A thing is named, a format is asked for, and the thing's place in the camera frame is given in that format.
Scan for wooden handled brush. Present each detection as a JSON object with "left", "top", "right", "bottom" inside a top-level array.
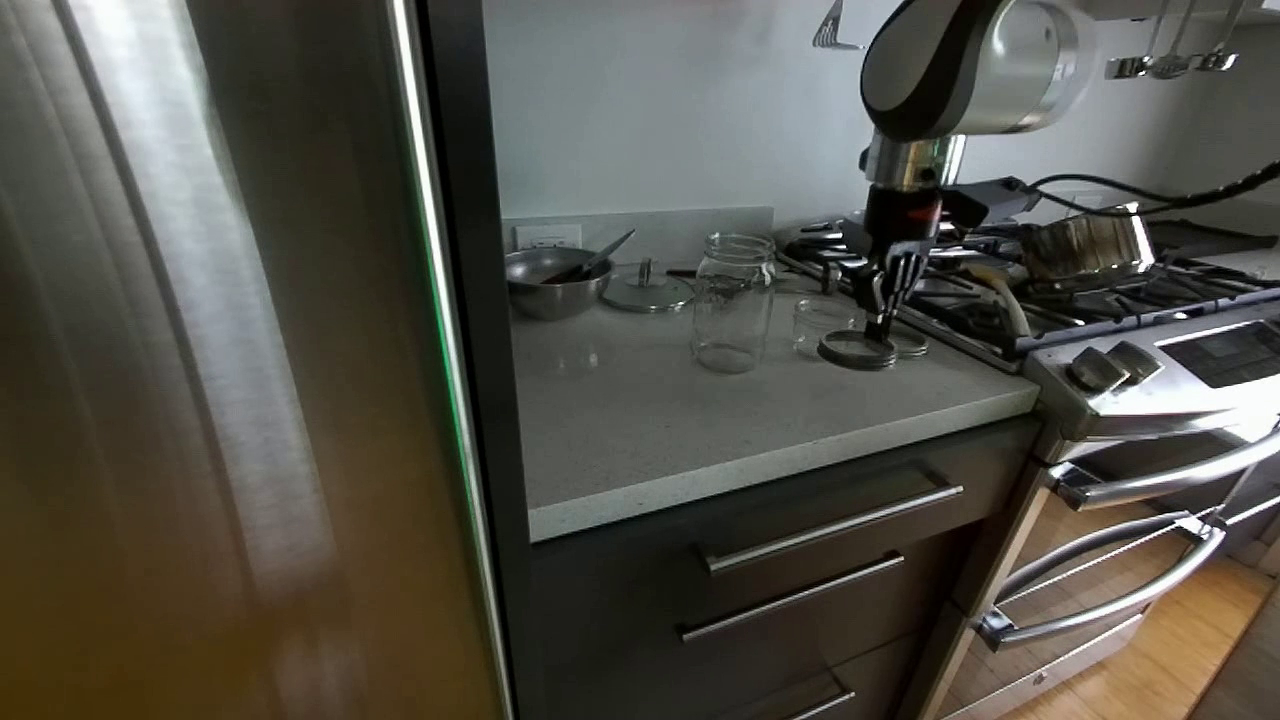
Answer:
[{"left": 958, "top": 257, "right": 1040, "bottom": 342}]

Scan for dark round jar cap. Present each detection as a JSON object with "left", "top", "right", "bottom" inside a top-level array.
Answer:
[{"left": 815, "top": 328, "right": 896, "bottom": 373}]

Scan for metal spoon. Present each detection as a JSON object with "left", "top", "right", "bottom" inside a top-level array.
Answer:
[{"left": 573, "top": 229, "right": 641, "bottom": 279}]

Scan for metal oven drawer handle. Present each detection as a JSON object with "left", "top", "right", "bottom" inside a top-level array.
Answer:
[{"left": 972, "top": 513, "right": 1233, "bottom": 654}]

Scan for dark grey drawer cabinet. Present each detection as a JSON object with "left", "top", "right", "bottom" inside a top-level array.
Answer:
[{"left": 513, "top": 414, "right": 1045, "bottom": 720}]

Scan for stainless steel refrigerator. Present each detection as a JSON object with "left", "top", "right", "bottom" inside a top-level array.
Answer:
[{"left": 0, "top": 0, "right": 537, "bottom": 720}]

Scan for black hanging spatula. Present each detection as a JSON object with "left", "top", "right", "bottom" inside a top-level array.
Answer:
[{"left": 811, "top": 0, "right": 862, "bottom": 54}]

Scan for black camera cable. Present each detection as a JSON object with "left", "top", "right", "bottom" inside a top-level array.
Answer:
[{"left": 1023, "top": 155, "right": 1280, "bottom": 223}]

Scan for stainless steel gas range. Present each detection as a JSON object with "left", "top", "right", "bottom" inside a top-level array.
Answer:
[{"left": 778, "top": 194, "right": 1280, "bottom": 720}]

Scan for short clear glass jar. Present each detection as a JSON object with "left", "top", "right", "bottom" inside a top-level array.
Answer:
[{"left": 793, "top": 291, "right": 866, "bottom": 362}]

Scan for glass pot lid with knob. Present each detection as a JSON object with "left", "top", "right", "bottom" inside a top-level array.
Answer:
[{"left": 596, "top": 257, "right": 695, "bottom": 320}]

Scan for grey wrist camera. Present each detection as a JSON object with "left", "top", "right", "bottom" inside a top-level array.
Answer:
[{"left": 949, "top": 182, "right": 1040, "bottom": 229}]

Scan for metal mixing bowl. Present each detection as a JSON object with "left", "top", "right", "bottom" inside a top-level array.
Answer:
[{"left": 504, "top": 240, "right": 618, "bottom": 323}]

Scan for metal oven door handle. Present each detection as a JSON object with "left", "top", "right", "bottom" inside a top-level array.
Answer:
[{"left": 1045, "top": 432, "right": 1280, "bottom": 513}]

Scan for tall clear glass jar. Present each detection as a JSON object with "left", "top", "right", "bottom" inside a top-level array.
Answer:
[{"left": 689, "top": 229, "right": 779, "bottom": 375}]

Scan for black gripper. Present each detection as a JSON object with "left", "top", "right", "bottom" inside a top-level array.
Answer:
[{"left": 852, "top": 182, "right": 951, "bottom": 339}]

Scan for grey stove knob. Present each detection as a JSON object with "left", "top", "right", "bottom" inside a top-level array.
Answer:
[
  {"left": 1110, "top": 334, "right": 1163, "bottom": 382},
  {"left": 1063, "top": 342, "right": 1132, "bottom": 394}
]

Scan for grey hanging utensils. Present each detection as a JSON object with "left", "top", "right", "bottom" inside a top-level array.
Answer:
[{"left": 1100, "top": 0, "right": 1245, "bottom": 81}]

